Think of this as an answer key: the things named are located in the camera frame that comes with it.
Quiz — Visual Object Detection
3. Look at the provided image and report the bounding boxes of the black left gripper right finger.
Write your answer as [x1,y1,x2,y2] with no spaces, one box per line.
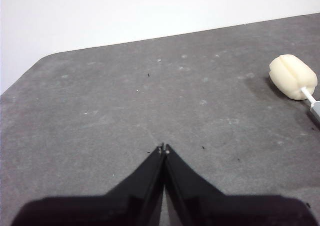
[163,143,318,226]

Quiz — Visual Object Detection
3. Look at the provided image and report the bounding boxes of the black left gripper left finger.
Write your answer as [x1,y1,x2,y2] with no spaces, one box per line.
[9,142,167,226]

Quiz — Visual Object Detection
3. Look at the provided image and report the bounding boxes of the grey handle sponge cup brush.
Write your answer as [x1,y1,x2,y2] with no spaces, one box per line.
[268,54,320,131]

